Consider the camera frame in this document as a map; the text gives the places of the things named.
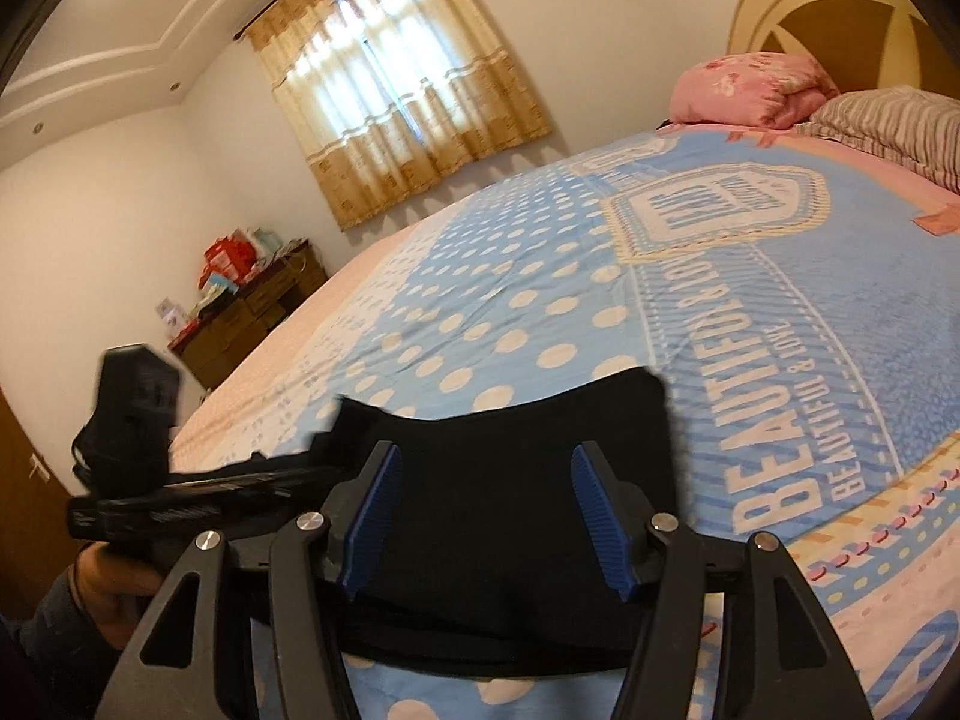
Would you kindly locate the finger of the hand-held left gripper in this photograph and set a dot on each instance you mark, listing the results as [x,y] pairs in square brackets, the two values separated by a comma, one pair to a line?
[300,457]

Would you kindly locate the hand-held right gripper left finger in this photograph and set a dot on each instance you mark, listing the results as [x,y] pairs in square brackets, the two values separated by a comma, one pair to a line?
[371,525]

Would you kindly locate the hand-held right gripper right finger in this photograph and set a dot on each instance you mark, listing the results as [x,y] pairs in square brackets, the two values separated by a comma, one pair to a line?
[600,517]

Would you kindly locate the black pants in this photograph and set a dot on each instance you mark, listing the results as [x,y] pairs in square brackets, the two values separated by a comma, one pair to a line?
[510,480]

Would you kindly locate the person's left hand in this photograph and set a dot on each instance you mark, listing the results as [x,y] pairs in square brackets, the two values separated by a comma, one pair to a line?
[112,592]

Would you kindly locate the white picture card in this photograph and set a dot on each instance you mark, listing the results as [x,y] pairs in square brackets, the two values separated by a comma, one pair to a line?
[171,317]

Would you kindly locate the brown wooden door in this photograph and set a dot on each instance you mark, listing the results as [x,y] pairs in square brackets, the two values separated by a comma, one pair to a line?
[30,480]

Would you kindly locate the brown wooden desk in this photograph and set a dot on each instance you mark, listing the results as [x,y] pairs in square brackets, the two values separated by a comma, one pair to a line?
[247,322]

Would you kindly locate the red gift bag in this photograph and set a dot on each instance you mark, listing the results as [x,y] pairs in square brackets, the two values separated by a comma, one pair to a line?
[225,255]

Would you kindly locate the light blue bag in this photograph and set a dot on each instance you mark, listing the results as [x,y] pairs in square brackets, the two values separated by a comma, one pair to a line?
[266,244]

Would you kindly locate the printed polka dot bed sheet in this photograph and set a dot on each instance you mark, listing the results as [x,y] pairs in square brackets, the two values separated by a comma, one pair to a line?
[750,315]

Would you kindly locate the beige window curtain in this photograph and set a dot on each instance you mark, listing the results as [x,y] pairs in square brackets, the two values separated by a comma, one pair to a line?
[375,150]

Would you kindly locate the pink floral pillow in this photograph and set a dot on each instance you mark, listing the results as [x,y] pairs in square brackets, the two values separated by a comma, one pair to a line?
[750,86]

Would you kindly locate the striped pillow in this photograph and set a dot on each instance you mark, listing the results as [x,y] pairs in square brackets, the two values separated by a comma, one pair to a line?
[892,124]

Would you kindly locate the cream and brown headboard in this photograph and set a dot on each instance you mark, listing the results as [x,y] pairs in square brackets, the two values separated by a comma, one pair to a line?
[825,22]

